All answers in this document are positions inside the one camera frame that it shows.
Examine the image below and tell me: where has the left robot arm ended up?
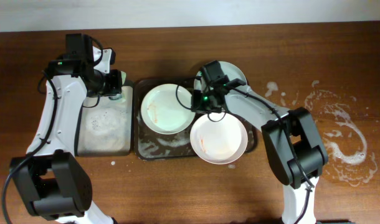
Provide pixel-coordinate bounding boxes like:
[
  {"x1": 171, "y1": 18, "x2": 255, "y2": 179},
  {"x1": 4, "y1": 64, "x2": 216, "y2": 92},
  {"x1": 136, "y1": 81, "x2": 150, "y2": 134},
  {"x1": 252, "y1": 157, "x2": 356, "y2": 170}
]
[{"x1": 1, "y1": 34, "x2": 123, "y2": 223}]

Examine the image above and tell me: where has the black soapy water tray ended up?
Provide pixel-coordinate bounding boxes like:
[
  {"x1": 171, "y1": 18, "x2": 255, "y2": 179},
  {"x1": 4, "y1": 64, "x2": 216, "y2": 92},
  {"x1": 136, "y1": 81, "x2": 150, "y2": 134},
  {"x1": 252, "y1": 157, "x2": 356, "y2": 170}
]
[{"x1": 75, "y1": 80, "x2": 134, "y2": 157}]

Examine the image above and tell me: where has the yellow green sponge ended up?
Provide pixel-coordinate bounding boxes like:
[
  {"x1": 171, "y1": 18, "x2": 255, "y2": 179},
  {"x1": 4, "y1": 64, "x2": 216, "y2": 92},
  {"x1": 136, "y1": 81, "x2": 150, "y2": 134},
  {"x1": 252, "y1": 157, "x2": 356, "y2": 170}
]
[{"x1": 108, "y1": 71, "x2": 126, "y2": 102}]

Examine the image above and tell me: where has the dark brown serving tray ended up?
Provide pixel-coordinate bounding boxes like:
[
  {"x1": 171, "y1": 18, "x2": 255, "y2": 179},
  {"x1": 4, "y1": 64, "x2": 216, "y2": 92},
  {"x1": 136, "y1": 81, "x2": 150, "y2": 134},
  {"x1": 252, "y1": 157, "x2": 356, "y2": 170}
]
[{"x1": 133, "y1": 77, "x2": 259, "y2": 161}]

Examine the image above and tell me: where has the white plate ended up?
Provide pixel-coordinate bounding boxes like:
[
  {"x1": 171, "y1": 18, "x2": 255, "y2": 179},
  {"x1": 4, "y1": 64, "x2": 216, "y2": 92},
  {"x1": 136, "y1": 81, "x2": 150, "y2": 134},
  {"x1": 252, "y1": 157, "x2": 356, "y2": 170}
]
[
  {"x1": 141, "y1": 83, "x2": 196, "y2": 134},
  {"x1": 189, "y1": 113, "x2": 248, "y2": 165}
]

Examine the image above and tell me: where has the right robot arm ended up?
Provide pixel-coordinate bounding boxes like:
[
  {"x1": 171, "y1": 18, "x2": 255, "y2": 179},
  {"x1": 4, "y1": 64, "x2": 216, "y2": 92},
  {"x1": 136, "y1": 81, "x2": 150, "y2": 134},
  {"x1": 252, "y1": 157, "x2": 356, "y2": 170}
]
[{"x1": 191, "y1": 60, "x2": 328, "y2": 223}]

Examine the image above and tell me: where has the white plate front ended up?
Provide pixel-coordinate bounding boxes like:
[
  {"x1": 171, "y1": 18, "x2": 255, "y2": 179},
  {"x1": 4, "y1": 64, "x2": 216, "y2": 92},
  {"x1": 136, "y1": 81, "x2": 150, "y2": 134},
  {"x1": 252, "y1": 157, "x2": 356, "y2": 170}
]
[{"x1": 189, "y1": 113, "x2": 248, "y2": 165}]

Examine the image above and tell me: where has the pale blue plate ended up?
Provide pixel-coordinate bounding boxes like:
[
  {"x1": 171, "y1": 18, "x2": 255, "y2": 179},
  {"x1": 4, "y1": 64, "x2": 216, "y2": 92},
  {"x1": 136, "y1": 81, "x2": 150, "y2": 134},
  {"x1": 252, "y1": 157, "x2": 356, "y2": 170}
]
[{"x1": 194, "y1": 61, "x2": 248, "y2": 90}]

